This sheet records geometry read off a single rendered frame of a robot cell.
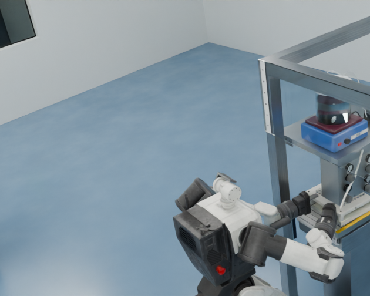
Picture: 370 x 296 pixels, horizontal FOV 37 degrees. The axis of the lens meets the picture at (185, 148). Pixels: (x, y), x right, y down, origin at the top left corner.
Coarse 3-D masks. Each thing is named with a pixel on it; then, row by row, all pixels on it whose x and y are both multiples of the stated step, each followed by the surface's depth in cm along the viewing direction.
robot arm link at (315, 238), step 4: (316, 228) 231; (308, 232) 233; (312, 232) 230; (316, 232) 228; (320, 232) 227; (308, 236) 230; (312, 236) 227; (316, 236) 225; (320, 236) 224; (308, 240) 227; (312, 240) 224; (316, 240) 223; (320, 240) 222; (324, 240) 222; (312, 244) 223; (316, 244) 222; (320, 244) 221
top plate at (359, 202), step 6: (318, 186) 265; (312, 192) 261; (318, 198) 256; (324, 198) 256; (360, 198) 251; (366, 198) 251; (324, 204) 252; (336, 204) 250; (348, 204) 248; (354, 204) 248; (360, 204) 248; (336, 210) 246; (342, 210) 245; (348, 210) 245; (342, 216) 245
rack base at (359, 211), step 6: (318, 204) 260; (366, 204) 254; (318, 210) 257; (354, 210) 251; (360, 210) 251; (366, 210) 252; (348, 216) 248; (354, 216) 249; (342, 222) 246; (348, 222) 248
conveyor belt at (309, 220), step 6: (312, 210) 267; (300, 216) 265; (306, 216) 264; (312, 216) 263; (318, 216) 262; (360, 216) 257; (300, 222) 266; (306, 222) 262; (312, 222) 259; (312, 228) 259; (336, 228) 252; (336, 240) 247
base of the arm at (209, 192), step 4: (196, 180) 236; (200, 180) 238; (196, 184) 235; (200, 184) 234; (204, 184) 237; (200, 188) 234; (204, 188) 233; (208, 188) 237; (204, 192) 234; (208, 192) 232; (212, 192) 235; (204, 196) 233; (208, 196) 232; (176, 200) 238; (200, 200) 233; (176, 204) 238; (180, 204) 236; (180, 208) 235; (184, 208) 236
